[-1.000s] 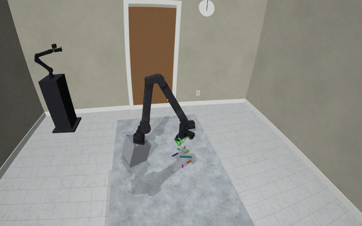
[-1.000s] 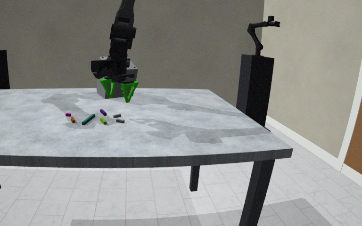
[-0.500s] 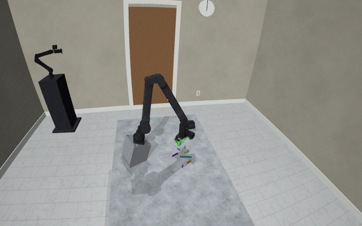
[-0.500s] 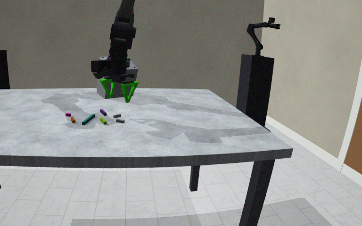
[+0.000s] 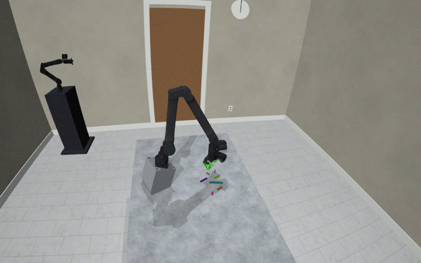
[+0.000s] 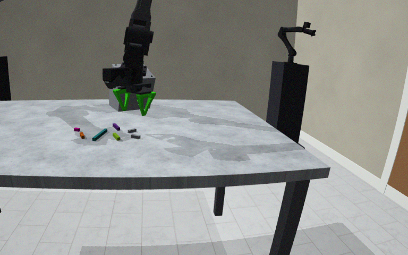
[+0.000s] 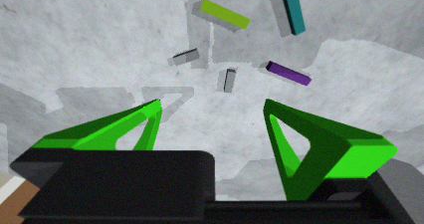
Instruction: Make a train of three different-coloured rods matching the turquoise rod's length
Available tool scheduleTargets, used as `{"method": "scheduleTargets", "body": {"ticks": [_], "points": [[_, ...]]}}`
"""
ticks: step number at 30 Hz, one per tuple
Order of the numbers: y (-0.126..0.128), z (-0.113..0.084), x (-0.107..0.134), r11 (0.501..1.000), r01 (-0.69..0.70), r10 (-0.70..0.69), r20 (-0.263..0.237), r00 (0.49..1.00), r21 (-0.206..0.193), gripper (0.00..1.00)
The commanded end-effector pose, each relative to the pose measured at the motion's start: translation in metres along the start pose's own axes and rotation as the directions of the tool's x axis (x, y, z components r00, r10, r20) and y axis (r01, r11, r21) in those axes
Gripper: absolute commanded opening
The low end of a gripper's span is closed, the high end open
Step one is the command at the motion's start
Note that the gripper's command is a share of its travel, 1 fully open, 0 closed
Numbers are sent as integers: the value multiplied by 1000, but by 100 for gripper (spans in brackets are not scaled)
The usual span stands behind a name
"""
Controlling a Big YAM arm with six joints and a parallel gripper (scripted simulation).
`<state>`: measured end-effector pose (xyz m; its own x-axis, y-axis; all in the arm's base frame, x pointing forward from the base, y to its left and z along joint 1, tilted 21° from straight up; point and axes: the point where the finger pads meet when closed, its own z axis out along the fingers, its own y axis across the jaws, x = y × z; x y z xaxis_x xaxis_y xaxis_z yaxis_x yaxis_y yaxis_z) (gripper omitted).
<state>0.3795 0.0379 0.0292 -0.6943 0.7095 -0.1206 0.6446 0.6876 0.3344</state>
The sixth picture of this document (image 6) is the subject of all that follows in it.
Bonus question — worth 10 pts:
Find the turquoise rod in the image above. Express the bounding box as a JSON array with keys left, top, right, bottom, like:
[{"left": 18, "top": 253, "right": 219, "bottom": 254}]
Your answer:
[{"left": 92, "top": 129, "right": 107, "bottom": 141}]

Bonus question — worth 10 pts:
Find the purple rod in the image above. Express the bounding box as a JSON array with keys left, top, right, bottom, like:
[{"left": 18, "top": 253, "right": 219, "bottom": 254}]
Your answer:
[{"left": 113, "top": 123, "right": 120, "bottom": 131}]

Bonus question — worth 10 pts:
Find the lime green bar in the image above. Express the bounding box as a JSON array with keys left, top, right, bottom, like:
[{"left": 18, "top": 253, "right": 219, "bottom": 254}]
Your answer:
[{"left": 113, "top": 133, "right": 120, "bottom": 141}]

